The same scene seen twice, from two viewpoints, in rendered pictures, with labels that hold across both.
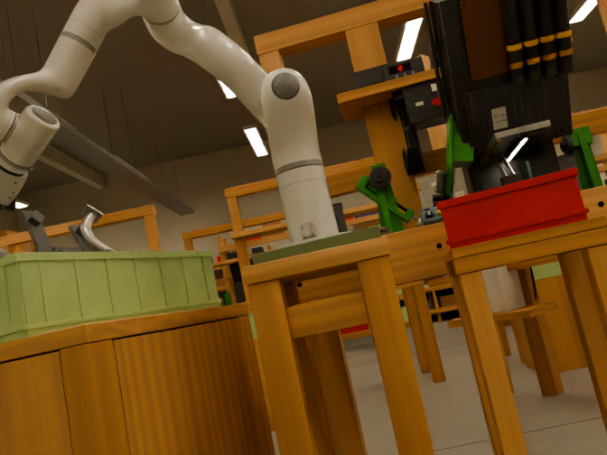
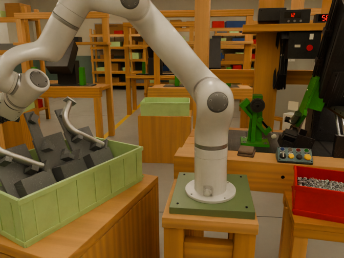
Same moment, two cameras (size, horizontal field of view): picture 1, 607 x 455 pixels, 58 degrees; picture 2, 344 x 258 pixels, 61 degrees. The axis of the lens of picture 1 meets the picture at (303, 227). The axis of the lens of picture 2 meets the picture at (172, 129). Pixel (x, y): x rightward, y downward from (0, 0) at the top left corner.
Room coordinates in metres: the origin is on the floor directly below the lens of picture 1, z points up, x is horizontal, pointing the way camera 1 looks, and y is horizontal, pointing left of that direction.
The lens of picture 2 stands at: (0.31, 0.06, 1.39)
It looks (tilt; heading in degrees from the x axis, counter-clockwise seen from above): 15 degrees down; 4
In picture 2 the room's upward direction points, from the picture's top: straight up
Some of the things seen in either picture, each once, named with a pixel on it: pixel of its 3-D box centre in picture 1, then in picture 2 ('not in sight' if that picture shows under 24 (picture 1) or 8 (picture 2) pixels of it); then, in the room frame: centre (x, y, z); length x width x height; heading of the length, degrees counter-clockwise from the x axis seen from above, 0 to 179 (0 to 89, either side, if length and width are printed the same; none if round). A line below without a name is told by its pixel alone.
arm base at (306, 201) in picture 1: (308, 208); (210, 168); (1.34, -0.02, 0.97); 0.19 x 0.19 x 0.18
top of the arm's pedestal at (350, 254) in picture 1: (321, 264); (210, 202); (1.34, -0.02, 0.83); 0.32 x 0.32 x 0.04; 85
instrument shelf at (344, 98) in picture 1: (448, 80); (322, 28); (2.15, -0.70, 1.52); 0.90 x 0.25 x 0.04; 81
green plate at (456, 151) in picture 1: (458, 146); (315, 95); (1.85, -0.58, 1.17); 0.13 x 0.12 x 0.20; 81
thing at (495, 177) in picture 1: (509, 173); (338, 109); (2.02, -0.79, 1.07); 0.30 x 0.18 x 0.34; 81
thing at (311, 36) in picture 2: (427, 105); (301, 45); (2.12, -0.58, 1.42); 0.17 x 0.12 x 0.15; 81
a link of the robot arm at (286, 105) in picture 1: (289, 122); (212, 114); (1.30, -0.02, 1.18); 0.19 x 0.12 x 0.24; 5
